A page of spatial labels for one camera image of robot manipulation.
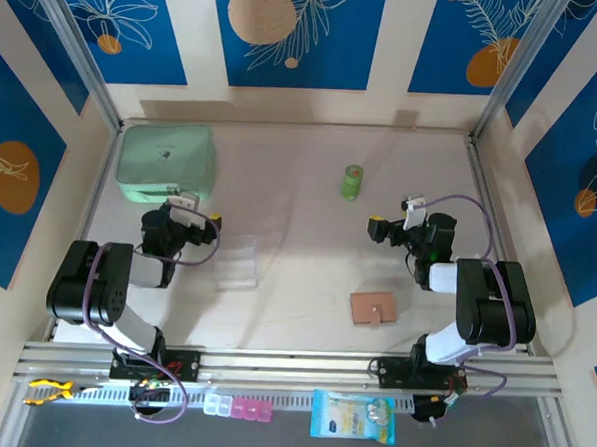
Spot tan leather card holder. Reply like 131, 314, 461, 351
348, 288, 399, 329

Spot small green bottle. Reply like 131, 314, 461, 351
339, 164, 366, 204

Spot mint green zip pouch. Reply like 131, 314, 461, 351
113, 119, 219, 208

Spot clear pill box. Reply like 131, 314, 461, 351
202, 393, 234, 418

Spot blue snack packet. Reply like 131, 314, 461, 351
309, 388, 400, 447

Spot pink pill box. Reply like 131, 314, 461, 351
230, 397, 275, 424

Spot yellow black pliers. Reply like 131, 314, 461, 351
23, 376, 104, 410

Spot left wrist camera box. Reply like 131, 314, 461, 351
163, 193, 204, 228

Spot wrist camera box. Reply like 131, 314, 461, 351
399, 192, 430, 233
163, 193, 204, 228

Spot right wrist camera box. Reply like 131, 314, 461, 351
399, 192, 430, 233

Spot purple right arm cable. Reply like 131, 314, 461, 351
410, 192, 525, 432

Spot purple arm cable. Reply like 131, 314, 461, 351
76, 206, 224, 426
410, 192, 525, 432

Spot aluminium side rail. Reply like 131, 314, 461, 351
452, 135, 545, 357
46, 119, 125, 346

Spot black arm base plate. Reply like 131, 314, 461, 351
108, 344, 204, 385
373, 354, 471, 395

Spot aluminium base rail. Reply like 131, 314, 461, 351
12, 329, 566, 407

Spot black cable connector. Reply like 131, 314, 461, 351
410, 392, 465, 429
127, 378, 172, 418

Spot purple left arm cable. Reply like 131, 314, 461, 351
76, 206, 224, 426

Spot slotted grey cable tray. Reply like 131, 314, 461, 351
22, 374, 419, 424

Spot aluminium frame post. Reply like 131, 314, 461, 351
469, 0, 576, 149
20, 0, 131, 131

